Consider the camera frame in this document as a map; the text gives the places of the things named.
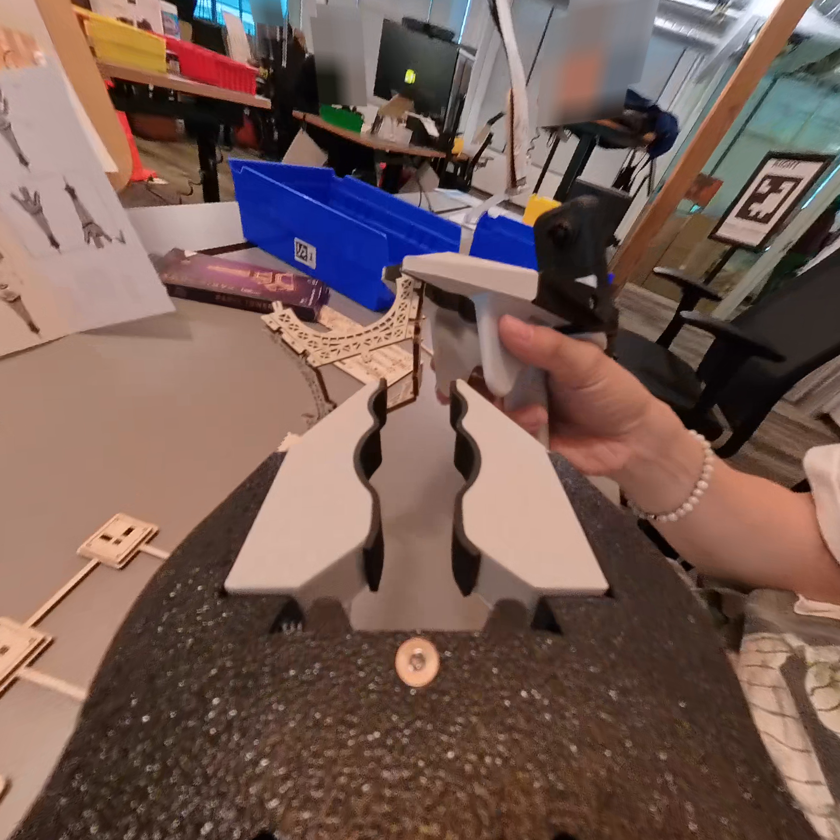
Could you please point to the person's right hand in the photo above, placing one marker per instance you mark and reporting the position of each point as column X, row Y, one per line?
column 604, row 420

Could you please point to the dark purple box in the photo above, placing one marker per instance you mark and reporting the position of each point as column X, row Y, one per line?
column 229, row 275

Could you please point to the orange cone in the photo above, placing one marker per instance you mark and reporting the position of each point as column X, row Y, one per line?
column 134, row 151

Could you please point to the yellow plastic bin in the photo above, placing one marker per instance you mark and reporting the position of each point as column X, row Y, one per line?
column 124, row 43

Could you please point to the black white marker sign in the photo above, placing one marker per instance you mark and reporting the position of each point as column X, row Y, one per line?
column 771, row 200

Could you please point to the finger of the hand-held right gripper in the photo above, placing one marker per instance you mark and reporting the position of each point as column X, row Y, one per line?
column 456, row 348
column 479, row 279

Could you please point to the wooden post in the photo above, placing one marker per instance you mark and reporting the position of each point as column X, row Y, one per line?
column 715, row 131

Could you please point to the pale wooden display board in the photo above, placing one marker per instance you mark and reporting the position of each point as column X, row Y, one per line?
column 79, row 65

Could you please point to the green box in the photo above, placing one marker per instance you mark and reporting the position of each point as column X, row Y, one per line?
column 341, row 118

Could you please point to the small slotted wooden part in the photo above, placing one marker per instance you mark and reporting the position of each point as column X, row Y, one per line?
column 19, row 649
column 118, row 541

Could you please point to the small yellow bin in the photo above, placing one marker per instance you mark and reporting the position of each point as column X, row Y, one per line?
column 539, row 208

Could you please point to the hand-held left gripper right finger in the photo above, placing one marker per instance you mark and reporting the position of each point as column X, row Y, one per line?
column 531, row 525

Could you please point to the person's right forearm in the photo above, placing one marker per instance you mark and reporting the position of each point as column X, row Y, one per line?
column 754, row 531

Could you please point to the blue plastic bin white label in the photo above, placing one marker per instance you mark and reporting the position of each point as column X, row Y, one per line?
column 341, row 223

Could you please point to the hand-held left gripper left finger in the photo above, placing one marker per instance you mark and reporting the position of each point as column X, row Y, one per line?
column 308, row 525

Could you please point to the white assembly drawing leaflet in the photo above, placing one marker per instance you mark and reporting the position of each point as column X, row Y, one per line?
column 79, row 262

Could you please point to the grey desk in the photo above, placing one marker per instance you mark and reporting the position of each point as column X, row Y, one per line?
column 164, row 426

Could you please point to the wooden laser-cut parts sheet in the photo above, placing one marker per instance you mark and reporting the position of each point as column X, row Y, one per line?
column 394, row 367

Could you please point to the red plastic bin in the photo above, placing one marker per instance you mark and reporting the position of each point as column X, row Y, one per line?
column 210, row 65

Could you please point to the black monitor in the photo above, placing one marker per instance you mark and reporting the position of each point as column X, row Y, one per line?
column 417, row 65

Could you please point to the wooden lattice tower model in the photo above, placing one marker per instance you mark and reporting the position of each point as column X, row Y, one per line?
column 341, row 341

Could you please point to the black office chair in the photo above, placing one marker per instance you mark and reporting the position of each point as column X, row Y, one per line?
column 735, row 354

